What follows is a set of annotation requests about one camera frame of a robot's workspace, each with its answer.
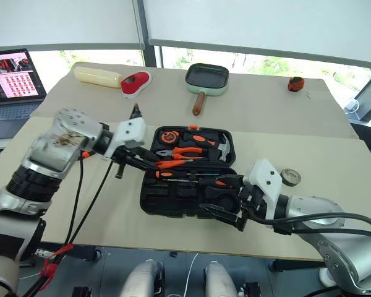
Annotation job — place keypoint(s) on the red white oval pad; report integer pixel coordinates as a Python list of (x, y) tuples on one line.
[(135, 84)]

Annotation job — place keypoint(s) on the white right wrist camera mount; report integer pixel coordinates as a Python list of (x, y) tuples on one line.
[(266, 181)]

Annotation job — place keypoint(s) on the pale yellow plastic bottle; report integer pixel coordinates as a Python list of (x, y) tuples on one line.
[(96, 77)]

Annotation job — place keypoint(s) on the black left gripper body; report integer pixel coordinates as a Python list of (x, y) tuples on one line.
[(121, 168)]

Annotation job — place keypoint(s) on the black table base bar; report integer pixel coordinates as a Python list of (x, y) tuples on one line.
[(296, 265), (83, 253)]

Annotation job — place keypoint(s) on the black plastic tool case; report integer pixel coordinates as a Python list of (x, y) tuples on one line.
[(179, 198)]

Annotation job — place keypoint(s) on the steel claw hammer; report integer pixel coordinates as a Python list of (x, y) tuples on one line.
[(224, 148)]

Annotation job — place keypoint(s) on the black orange tape measure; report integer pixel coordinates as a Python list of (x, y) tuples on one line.
[(169, 137)]

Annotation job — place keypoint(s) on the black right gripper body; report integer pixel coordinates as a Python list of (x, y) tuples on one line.
[(250, 199)]

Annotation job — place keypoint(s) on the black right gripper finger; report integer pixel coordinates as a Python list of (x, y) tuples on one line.
[(222, 213), (233, 180)]

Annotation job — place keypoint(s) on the silver rounded robot leg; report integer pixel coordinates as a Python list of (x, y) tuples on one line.
[(143, 280), (219, 280)]

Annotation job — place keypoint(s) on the small orange black object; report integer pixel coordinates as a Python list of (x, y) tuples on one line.
[(295, 84)]

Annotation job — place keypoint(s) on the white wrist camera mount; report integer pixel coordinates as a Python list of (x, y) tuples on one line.
[(131, 131), (266, 181)]

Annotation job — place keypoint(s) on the green square frying pan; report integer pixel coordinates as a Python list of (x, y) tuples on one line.
[(206, 79)]

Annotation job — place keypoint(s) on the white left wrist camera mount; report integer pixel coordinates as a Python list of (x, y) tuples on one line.
[(131, 131)]

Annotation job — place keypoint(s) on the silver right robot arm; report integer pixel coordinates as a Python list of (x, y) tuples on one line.
[(315, 207)]

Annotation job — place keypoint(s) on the white power adapter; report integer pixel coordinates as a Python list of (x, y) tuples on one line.
[(352, 105)]

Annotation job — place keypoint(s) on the white roller blind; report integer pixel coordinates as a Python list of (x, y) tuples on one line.
[(266, 24), (62, 21)]

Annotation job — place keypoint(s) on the open laptop computer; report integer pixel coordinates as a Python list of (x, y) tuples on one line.
[(12, 89)]

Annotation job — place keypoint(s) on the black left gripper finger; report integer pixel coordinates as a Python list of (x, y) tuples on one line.
[(136, 112), (146, 161)]

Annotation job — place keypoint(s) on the dark window frame post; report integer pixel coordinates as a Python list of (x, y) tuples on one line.
[(150, 31)]

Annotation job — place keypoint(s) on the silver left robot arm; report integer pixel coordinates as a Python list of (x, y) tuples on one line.
[(65, 136)]

